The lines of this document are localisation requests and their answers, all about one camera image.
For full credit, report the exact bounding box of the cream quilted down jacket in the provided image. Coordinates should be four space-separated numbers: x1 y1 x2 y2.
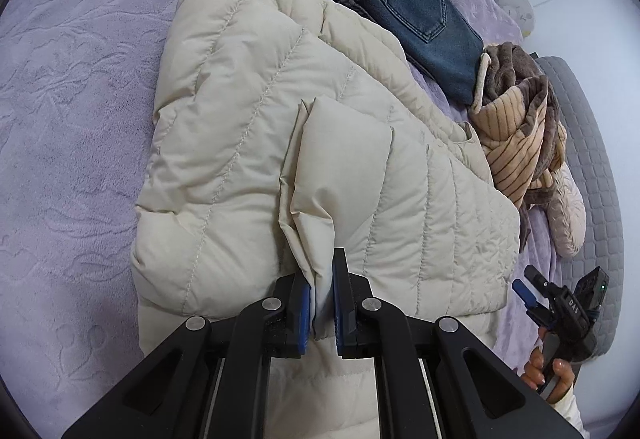
131 0 520 438

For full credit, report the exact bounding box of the person's right hand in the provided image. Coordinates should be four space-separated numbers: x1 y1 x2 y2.
520 326 582 405

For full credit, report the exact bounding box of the cream knitted cushion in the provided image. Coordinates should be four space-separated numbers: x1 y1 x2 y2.
546 162 587 258

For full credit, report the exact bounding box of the grey quilted headboard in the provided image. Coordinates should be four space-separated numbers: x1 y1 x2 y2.
536 56 624 358

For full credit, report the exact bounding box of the brown striped fleece garment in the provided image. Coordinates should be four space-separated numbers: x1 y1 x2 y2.
469 42 566 248

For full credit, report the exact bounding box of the white round pillow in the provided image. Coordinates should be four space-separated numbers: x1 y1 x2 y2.
494 0 536 38

